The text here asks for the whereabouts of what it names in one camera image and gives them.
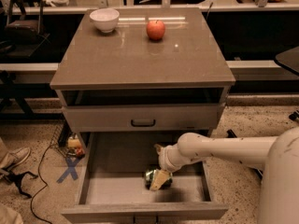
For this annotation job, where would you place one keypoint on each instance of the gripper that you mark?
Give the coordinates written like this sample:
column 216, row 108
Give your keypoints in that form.
column 163, row 160

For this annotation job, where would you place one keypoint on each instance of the black table base leg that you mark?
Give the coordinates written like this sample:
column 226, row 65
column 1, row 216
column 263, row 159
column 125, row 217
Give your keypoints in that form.
column 293, row 116

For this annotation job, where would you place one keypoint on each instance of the grey cabinet with counter top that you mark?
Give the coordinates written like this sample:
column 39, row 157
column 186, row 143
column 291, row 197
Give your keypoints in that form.
column 185, row 67

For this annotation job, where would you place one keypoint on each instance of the white ceramic bowl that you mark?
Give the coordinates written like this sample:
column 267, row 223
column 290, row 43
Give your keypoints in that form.
column 105, row 19

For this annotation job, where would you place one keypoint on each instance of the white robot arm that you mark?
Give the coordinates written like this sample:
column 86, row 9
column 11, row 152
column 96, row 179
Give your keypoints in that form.
column 276, row 156

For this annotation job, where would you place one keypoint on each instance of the crushed green can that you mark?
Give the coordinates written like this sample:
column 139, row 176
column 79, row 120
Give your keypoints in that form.
column 148, row 178

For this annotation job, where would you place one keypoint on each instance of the red apple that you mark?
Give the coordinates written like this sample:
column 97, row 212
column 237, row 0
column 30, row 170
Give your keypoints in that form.
column 155, row 30

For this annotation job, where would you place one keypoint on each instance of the wire basket with items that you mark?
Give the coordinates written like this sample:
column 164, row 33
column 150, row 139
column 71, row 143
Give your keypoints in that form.
column 66, row 143

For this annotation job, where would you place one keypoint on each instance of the black chair at left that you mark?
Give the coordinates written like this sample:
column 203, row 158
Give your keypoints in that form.
column 23, row 36

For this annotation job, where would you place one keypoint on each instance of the white sneaker shoe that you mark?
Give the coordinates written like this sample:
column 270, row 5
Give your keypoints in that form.
column 12, row 158

